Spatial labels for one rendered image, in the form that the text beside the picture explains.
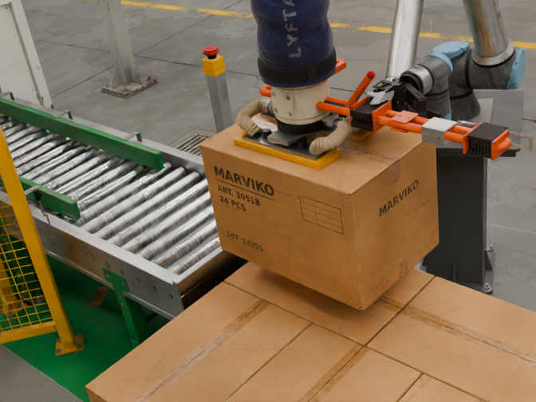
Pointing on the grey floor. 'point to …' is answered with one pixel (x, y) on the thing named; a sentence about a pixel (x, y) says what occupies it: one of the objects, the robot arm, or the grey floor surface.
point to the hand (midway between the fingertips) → (376, 114)
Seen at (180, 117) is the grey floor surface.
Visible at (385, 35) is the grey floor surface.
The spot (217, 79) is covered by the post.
